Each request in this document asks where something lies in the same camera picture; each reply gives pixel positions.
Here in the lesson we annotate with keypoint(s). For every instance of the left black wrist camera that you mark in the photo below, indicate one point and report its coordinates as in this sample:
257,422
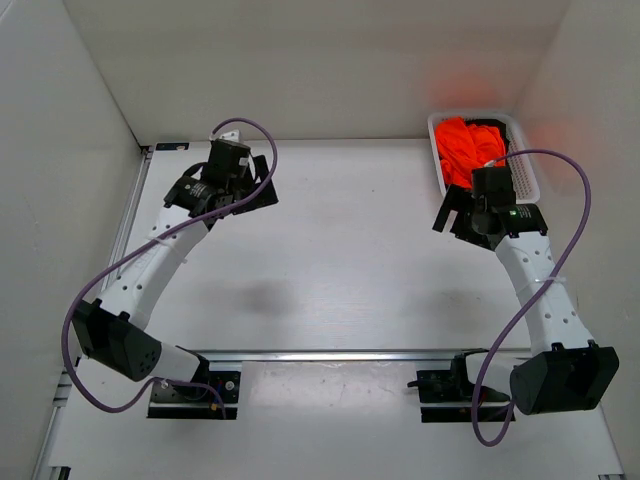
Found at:
227,160

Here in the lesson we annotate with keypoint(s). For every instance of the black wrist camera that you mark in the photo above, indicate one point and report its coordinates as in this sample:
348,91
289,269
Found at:
493,187
227,160

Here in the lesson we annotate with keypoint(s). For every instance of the left aluminium rail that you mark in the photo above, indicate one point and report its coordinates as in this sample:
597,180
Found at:
131,206

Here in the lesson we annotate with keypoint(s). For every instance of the black shorts in basket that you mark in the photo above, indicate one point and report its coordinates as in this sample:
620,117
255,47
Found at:
492,122

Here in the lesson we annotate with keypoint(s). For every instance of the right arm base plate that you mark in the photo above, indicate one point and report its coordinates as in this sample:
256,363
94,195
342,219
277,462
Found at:
446,399

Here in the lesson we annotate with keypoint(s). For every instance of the small dark label tag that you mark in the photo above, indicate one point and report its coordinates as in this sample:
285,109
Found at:
172,146

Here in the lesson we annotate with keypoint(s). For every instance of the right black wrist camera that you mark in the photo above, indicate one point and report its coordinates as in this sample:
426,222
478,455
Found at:
493,187

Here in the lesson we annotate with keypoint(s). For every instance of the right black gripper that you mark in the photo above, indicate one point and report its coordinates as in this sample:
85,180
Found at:
459,199

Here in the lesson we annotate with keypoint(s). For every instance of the aluminium rail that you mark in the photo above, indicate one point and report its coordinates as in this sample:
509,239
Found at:
131,206
326,355

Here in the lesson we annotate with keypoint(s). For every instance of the front aluminium rail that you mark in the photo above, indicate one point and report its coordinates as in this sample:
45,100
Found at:
326,355

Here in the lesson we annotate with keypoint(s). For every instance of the white plastic basket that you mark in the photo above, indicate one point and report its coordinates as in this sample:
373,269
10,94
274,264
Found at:
524,180

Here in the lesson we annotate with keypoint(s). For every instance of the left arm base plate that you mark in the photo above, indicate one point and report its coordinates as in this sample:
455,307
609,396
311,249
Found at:
181,403

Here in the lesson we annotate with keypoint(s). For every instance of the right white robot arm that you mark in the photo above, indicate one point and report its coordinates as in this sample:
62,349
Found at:
567,370

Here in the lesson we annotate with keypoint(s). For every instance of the orange shorts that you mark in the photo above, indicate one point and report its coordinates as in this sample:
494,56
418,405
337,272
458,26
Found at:
463,147

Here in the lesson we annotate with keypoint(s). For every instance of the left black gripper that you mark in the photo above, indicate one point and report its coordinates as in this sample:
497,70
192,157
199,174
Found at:
266,197

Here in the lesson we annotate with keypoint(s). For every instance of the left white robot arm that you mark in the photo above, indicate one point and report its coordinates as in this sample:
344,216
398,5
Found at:
111,329

